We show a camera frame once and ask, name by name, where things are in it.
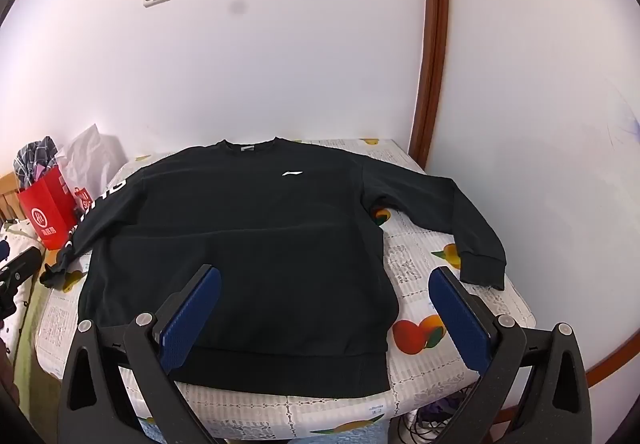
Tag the black sweatshirt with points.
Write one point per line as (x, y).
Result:
(260, 244)

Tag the red paper bag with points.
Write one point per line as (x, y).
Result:
(47, 211)

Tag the plaid cloth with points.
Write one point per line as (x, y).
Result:
(35, 159)

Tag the white plastic bag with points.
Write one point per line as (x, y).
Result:
(92, 154)

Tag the red bag with white print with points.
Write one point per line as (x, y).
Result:
(84, 199)

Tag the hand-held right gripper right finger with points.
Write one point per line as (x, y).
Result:
(460, 319)

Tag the brown wooden door frame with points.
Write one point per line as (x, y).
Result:
(432, 49)

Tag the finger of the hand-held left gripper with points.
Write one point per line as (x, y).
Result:
(22, 263)

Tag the wooden chair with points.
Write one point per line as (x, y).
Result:
(7, 196)

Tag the brown wooden baseboard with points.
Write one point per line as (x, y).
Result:
(615, 364)

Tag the green cloth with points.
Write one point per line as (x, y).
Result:
(25, 349)

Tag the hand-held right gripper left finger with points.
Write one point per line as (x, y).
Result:
(192, 319)

